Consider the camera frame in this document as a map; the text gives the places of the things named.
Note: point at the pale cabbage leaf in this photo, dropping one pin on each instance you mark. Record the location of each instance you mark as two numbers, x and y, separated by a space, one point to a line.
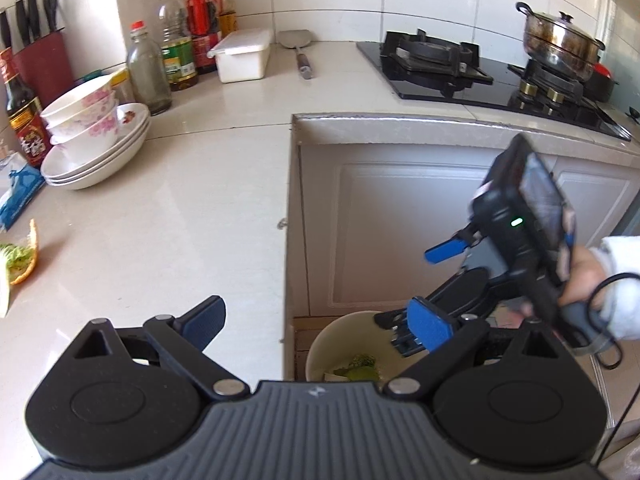
6 280

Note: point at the small green cap jar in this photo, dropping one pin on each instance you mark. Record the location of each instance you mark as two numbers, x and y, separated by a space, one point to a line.
122 85

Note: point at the green label oil bottle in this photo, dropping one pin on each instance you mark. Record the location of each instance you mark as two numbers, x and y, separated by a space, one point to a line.
177 55

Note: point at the black pot red lid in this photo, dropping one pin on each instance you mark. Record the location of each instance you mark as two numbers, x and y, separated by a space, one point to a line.
602 82

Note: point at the white blue salt bag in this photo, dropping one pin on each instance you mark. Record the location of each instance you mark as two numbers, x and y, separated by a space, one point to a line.
20 190

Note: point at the red capped glass bottle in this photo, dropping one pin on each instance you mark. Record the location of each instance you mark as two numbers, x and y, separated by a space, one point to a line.
147 70

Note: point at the small orange peel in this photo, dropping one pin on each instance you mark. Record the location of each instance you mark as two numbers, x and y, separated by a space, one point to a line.
27 260

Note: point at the person's right forearm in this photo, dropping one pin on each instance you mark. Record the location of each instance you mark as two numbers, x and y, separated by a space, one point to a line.
622 285

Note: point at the person's right hand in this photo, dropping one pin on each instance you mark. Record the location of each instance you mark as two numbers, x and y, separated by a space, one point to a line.
582 275

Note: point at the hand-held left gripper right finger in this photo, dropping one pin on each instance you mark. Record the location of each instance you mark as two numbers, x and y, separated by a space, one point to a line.
430 327

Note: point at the metal spatula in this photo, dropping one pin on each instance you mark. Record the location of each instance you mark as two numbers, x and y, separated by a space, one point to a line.
302 57

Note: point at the black gas stove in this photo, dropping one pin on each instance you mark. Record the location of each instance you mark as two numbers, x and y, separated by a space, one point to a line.
450 77

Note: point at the white plate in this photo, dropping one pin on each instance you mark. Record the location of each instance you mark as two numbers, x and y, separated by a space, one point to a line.
131 152
100 182
132 112

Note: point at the white plastic box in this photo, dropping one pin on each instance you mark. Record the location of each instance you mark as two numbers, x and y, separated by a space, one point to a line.
242 57

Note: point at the steel pot with lid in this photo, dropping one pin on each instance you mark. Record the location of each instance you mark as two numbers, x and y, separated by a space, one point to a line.
560 42

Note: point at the red knife block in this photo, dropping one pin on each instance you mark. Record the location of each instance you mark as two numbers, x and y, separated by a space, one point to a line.
45 67

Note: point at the cream trash bin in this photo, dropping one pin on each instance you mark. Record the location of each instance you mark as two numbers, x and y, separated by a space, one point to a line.
325 345

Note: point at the dark vinegar bottle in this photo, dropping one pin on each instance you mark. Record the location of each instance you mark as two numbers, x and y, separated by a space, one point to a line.
25 125

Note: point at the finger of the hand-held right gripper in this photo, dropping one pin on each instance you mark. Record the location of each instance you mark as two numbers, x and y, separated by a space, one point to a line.
395 322
445 251

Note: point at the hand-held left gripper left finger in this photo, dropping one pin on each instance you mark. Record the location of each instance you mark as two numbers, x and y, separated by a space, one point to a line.
205 317

